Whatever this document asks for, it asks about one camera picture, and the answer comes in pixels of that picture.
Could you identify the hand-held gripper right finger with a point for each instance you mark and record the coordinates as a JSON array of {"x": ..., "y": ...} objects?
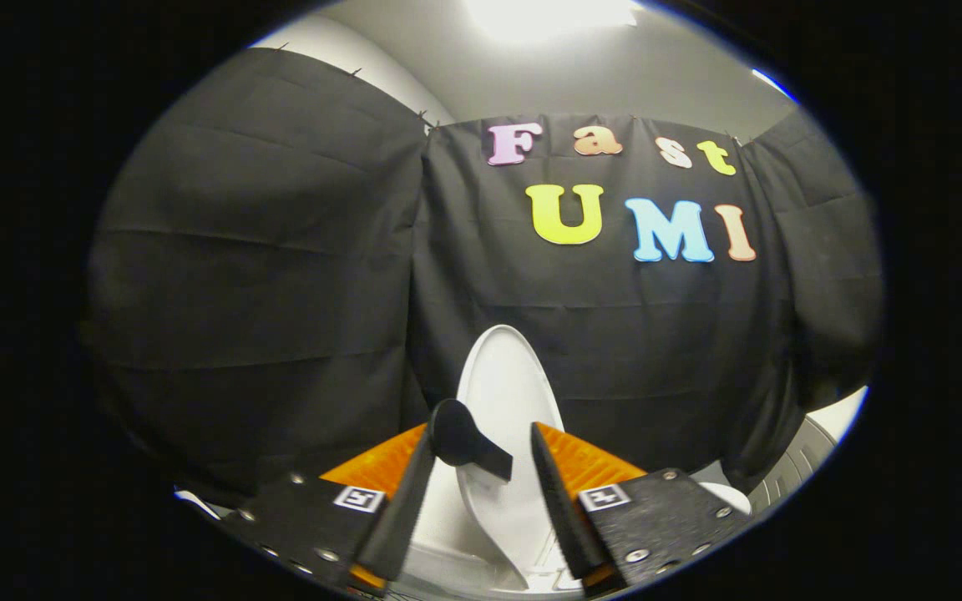
[{"x": 560, "y": 509}]

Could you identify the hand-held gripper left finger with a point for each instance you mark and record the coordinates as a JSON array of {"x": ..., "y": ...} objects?
[{"x": 397, "y": 526}]

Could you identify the black pull tab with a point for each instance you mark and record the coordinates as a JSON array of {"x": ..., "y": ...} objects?
[{"x": 456, "y": 434}]

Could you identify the black backdrop cloth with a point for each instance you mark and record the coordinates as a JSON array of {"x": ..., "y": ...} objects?
[{"x": 281, "y": 292}]

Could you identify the white cabinet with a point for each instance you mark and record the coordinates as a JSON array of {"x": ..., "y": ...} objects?
[{"x": 840, "y": 415}]

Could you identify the large ceiling light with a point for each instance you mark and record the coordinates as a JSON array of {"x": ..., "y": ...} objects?
[{"x": 548, "y": 17}]

